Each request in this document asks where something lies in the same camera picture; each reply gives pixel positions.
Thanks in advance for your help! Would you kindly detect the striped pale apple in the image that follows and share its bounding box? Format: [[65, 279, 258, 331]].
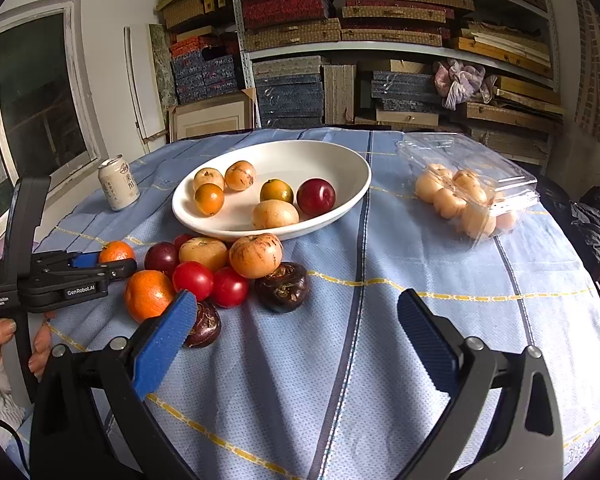
[[229, 233, 284, 279]]

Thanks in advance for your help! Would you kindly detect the white framed window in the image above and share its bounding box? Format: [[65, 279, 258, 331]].
[[0, 0, 106, 231]]

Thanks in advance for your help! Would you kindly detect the dark purple plum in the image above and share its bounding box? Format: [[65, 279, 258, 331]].
[[144, 241, 181, 277]]

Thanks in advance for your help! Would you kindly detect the marbled green slab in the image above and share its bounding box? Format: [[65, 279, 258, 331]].
[[148, 24, 178, 111]]

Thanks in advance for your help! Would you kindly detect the shelf with stacked boxes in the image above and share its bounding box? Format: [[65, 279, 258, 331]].
[[237, 0, 566, 161]]

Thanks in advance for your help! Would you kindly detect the pile of blue red boxes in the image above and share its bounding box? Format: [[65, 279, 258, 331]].
[[155, 0, 241, 106]]

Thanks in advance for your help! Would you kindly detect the pink plastic bag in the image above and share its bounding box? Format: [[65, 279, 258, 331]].
[[432, 58, 498, 111]]

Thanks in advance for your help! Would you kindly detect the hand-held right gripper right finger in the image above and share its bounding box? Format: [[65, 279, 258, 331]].
[[396, 288, 564, 480]]

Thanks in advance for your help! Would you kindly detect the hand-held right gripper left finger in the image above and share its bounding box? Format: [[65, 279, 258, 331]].
[[30, 288, 199, 480]]

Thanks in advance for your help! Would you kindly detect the person's left hand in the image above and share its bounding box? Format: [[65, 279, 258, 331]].
[[0, 310, 57, 382]]

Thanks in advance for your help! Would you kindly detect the dark brown water chestnut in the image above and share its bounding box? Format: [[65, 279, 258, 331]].
[[182, 299, 222, 349], [254, 262, 309, 313]]

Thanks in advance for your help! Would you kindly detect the white oval plate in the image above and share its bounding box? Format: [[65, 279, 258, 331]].
[[171, 140, 372, 242]]

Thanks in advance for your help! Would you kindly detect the white leaning board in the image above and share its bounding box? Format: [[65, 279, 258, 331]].
[[124, 25, 168, 151]]

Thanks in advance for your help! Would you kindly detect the large red plum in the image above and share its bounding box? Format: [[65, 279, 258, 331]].
[[296, 178, 337, 217]]

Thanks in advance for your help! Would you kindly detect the small tangerine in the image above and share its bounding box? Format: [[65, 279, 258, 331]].
[[98, 240, 136, 264]]

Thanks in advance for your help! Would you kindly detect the clear plastic clamshell box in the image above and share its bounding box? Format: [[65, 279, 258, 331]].
[[396, 132, 540, 251]]

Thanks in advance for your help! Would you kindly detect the beige picture frame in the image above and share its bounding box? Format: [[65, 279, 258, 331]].
[[167, 91, 256, 143]]

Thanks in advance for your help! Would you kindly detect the tall stack of woven boxes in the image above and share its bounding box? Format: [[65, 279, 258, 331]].
[[572, 0, 600, 151]]

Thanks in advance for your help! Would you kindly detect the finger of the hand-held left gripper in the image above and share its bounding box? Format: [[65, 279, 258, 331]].
[[31, 249, 101, 269], [69, 258, 138, 284]]

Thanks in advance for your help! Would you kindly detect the large pale speckled pear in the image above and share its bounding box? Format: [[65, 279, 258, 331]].
[[251, 199, 300, 229]]

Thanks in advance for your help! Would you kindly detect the yellow orange persimmon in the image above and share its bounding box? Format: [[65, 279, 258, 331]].
[[259, 179, 295, 206]]

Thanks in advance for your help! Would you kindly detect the large orange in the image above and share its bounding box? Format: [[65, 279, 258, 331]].
[[125, 270, 177, 324]]

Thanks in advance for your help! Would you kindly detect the dark clothing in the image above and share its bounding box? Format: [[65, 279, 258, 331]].
[[545, 180, 600, 281]]

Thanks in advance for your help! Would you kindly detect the black cable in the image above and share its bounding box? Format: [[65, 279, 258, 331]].
[[0, 412, 31, 466]]

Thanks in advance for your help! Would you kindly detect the white beverage can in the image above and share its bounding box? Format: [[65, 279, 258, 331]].
[[98, 154, 141, 212]]

